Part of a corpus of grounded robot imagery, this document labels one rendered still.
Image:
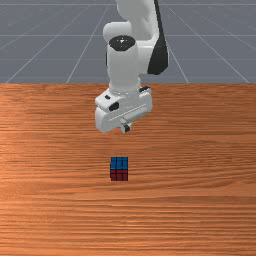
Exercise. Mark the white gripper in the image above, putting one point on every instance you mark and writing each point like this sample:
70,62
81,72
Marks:
128,106

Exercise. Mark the many-coloured puzzle cube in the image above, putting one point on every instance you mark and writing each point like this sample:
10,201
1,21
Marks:
119,168

